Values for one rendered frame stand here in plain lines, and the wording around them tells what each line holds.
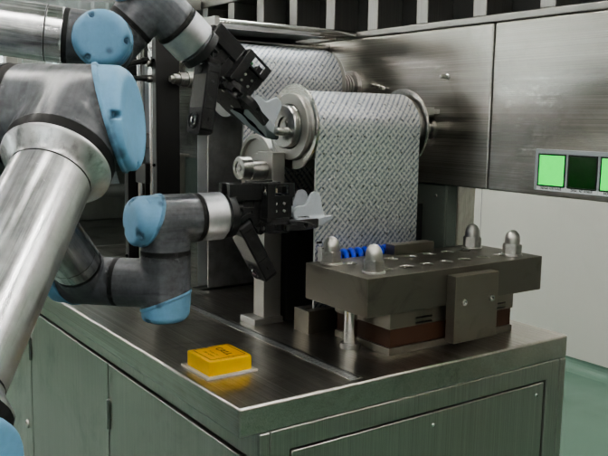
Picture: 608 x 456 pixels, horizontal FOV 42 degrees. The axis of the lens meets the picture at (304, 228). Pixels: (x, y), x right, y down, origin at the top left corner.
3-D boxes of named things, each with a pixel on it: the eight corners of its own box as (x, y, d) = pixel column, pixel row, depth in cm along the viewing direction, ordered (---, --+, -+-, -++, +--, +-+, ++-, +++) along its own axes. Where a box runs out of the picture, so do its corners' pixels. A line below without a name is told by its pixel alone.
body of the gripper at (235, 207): (299, 183, 127) (234, 185, 120) (299, 235, 128) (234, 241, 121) (273, 179, 133) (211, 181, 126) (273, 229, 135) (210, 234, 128)
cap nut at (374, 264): (356, 271, 122) (357, 242, 122) (375, 269, 124) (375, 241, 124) (372, 275, 119) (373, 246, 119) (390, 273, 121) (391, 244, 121)
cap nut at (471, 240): (457, 246, 148) (459, 223, 148) (470, 245, 150) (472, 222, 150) (472, 249, 145) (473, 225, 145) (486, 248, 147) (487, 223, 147)
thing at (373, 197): (312, 261, 136) (315, 154, 133) (413, 251, 149) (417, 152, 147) (314, 262, 135) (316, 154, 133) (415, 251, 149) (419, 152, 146)
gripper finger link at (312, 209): (342, 191, 133) (297, 193, 128) (341, 225, 134) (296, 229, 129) (331, 189, 136) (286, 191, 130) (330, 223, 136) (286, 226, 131)
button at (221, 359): (186, 365, 116) (186, 349, 116) (228, 357, 120) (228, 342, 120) (209, 378, 111) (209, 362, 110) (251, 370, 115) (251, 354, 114)
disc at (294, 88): (269, 166, 144) (270, 84, 142) (270, 166, 144) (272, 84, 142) (316, 172, 132) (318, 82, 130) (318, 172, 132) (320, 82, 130)
